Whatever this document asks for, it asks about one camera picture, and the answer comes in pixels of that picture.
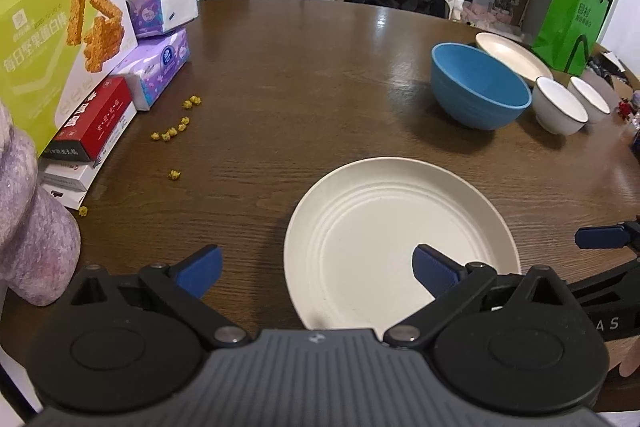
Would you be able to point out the white flat box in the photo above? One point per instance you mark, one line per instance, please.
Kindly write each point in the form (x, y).
(65, 182)

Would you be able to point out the green paper bag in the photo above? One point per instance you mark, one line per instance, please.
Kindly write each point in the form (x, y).
(565, 22)

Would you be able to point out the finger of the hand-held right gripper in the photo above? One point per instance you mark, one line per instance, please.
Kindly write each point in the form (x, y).
(600, 238)
(610, 279)

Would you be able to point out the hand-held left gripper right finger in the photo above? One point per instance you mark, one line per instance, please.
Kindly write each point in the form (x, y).
(435, 269)

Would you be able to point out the small cream plate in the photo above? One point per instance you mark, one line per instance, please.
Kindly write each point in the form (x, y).
(510, 52)

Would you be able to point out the large cream plate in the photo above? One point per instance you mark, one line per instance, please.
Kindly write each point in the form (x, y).
(370, 232)

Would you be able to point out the lime green snack box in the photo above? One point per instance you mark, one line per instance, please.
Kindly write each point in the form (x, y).
(35, 57)

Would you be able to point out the scattered yellow snack pieces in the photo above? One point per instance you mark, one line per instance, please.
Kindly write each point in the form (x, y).
(191, 101)

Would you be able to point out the purple tissue pack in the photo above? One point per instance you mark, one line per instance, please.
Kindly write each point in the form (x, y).
(160, 62)
(150, 14)

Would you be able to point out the red flower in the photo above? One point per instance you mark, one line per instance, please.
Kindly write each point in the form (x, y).
(625, 109)

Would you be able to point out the red box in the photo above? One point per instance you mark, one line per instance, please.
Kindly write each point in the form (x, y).
(95, 112)

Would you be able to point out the blue bowl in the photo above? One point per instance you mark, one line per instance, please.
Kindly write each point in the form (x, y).
(470, 107)

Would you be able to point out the open cardboard box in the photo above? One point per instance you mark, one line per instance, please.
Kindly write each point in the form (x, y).
(615, 72)

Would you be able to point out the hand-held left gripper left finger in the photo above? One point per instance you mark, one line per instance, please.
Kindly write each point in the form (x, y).
(200, 269)

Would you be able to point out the white bowl with dark rim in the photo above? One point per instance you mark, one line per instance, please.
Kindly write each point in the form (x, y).
(597, 109)
(555, 117)

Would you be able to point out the person's right hand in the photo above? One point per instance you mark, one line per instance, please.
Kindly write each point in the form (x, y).
(627, 357)

